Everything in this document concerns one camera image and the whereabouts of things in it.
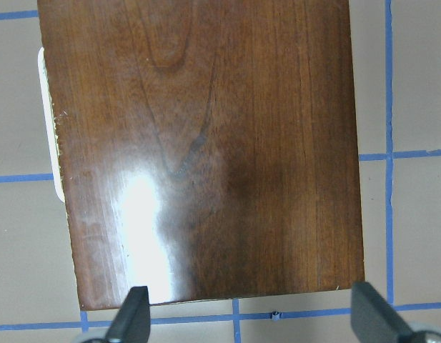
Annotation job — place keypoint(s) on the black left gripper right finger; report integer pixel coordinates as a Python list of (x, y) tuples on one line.
[(373, 320)]

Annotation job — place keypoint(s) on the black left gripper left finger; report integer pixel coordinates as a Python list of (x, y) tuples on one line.
[(132, 322)]

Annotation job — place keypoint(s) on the light wood drawer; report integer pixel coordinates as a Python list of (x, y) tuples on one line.
[(50, 124)]

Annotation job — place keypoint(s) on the dark brown wooden cabinet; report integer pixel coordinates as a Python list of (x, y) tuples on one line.
[(207, 149)]

